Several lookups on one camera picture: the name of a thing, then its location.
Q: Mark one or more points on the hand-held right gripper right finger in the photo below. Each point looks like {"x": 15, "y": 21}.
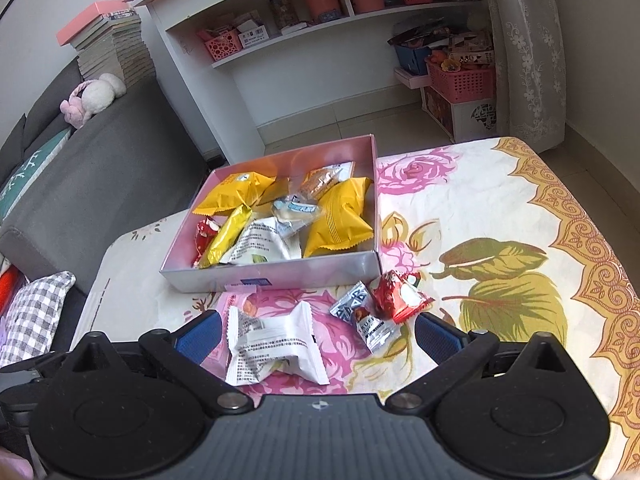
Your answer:
{"x": 440, "y": 340}

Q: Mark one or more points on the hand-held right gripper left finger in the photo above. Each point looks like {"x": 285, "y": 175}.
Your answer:
{"x": 200, "y": 335}

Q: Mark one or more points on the white printed snack packet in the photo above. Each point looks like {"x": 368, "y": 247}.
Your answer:
{"x": 260, "y": 245}
{"x": 280, "y": 350}

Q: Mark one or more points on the narrow shiny yellow packet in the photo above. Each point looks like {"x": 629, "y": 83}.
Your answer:
{"x": 225, "y": 237}

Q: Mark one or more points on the large red snack packet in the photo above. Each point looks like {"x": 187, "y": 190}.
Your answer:
{"x": 204, "y": 232}

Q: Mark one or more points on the pink cardboard box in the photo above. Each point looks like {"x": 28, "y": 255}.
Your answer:
{"x": 300, "y": 270}

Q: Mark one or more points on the yellow snack packet with logo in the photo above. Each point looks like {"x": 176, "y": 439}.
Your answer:
{"x": 225, "y": 195}

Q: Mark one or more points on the clear-wrapped white snack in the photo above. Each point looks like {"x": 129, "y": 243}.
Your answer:
{"x": 295, "y": 212}

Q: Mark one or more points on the golden brown snack packet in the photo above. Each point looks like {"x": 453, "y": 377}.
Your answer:
{"x": 275, "y": 191}

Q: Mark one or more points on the clear packet brown snack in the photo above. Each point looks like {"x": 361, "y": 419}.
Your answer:
{"x": 322, "y": 180}

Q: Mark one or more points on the pink snack packet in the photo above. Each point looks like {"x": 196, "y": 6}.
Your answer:
{"x": 239, "y": 300}

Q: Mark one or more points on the small red wrapped candy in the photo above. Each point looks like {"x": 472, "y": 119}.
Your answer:
{"x": 400, "y": 297}

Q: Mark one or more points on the grey checked cushion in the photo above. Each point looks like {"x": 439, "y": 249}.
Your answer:
{"x": 35, "y": 315}

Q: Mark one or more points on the blue silver wrapped candy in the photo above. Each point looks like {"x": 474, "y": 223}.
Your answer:
{"x": 357, "y": 312}

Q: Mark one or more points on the red cloth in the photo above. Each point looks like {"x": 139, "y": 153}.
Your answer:
{"x": 7, "y": 287}

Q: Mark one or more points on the plain yellow snack packet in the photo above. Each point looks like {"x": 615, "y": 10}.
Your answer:
{"x": 340, "y": 220}

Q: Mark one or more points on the grey sofa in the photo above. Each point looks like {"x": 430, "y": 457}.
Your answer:
{"x": 100, "y": 170}

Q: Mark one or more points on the teal cushion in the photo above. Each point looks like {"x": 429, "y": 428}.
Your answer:
{"x": 30, "y": 175}

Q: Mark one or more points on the white shelf unit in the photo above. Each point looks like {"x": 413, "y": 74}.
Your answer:
{"x": 240, "y": 100}

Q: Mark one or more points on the large pink basket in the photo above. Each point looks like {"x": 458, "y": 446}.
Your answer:
{"x": 462, "y": 85}

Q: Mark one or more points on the white plush toy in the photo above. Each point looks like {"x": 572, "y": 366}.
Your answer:
{"x": 95, "y": 97}

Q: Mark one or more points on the small pink perforated basket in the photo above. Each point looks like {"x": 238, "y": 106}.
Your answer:
{"x": 225, "y": 49}

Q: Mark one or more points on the lace curtain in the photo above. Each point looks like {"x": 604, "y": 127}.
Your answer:
{"x": 530, "y": 60}

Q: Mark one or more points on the stack of books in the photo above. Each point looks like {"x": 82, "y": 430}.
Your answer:
{"x": 115, "y": 50}

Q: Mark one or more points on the pile of colourful packets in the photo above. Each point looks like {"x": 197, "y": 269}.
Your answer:
{"x": 450, "y": 42}

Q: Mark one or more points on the white labelled box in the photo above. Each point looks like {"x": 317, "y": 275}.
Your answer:
{"x": 252, "y": 36}

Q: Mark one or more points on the clear jar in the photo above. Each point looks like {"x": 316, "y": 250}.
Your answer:
{"x": 286, "y": 12}

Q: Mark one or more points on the small pink pot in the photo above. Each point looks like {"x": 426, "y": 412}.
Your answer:
{"x": 322, "y": 4}

